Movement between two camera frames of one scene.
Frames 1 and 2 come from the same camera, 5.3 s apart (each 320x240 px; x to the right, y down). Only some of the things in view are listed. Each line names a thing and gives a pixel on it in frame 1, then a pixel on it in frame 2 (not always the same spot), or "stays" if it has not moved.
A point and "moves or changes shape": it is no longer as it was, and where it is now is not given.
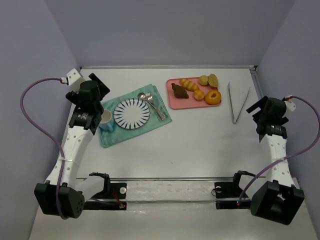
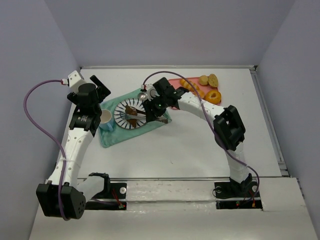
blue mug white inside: (106, 123) stays
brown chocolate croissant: (179, 91) moves or changes shape
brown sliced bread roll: (213, 80) stays
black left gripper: (100, 83) stays
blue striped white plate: (132, 113) stays
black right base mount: (228, 194) stays
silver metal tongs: (234, 121) -> (140, 117)
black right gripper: (256, 110) -> (152, 111)
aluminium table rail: (171, 67) stays
